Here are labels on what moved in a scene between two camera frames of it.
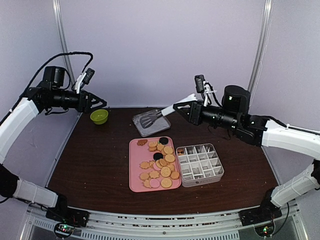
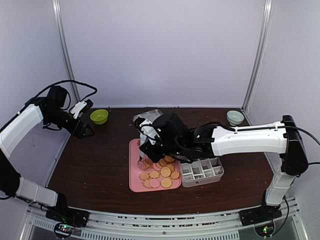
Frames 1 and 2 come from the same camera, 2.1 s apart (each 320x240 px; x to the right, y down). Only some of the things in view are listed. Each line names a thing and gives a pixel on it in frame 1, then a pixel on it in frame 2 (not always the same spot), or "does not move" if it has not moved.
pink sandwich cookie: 154,183 does not move
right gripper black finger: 184,108 -> 147,147
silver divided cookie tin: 199,164 does not move
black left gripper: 85,103 -> 78,133
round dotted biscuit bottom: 166,183 does not move
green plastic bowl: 99,116 does not move
